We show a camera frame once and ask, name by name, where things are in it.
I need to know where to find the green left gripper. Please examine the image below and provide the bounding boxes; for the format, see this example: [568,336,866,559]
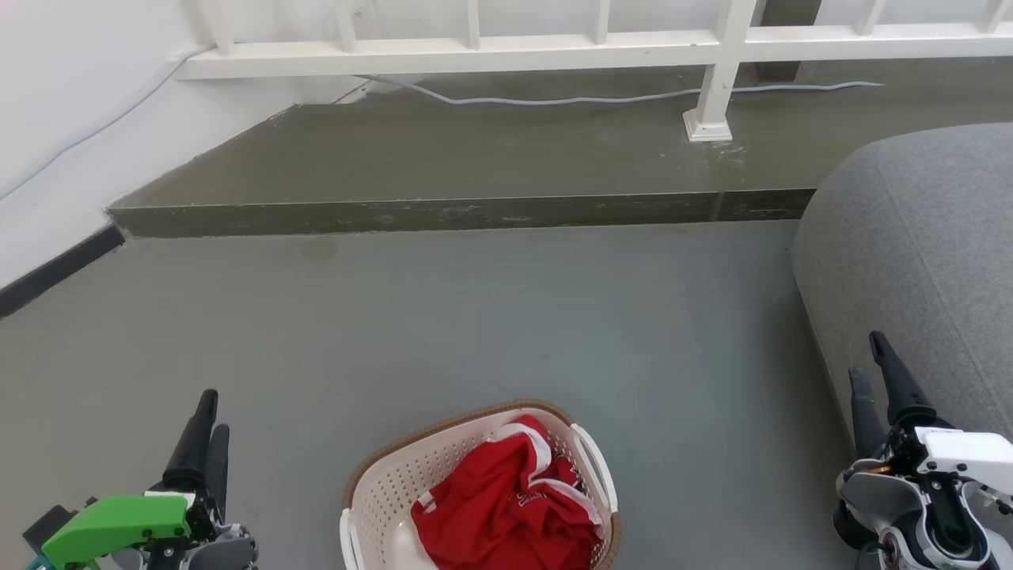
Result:
[41,389,230,568]

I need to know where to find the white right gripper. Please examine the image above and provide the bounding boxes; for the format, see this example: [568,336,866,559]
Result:
[849,331,1013,496]

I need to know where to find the cream perforated laundry basket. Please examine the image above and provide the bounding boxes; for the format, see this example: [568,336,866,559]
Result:
[340,400,622,570]

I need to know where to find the grey fabric sofa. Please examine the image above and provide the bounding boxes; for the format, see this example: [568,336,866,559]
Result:
[791,123,1013,444]

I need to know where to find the black baseboard strip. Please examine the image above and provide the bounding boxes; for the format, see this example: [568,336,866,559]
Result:
[0,224,126,319]

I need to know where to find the red basketball jersey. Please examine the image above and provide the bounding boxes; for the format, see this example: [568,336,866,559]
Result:
[410,414,606,570]

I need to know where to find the raised concrete step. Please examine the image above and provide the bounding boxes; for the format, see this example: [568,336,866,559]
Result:
[107,59,1013,238]

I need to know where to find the white metal railing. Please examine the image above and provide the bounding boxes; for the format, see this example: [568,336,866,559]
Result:
[176,0,1013,143]

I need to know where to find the pale wall cable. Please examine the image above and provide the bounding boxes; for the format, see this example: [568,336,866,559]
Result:
[0,44,218,199]

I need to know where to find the dark grey post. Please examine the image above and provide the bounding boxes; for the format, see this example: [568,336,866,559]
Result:
[753,0,824,84]

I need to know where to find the grey floor cable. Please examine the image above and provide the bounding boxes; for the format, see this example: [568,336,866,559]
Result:
[356,74,883,106]

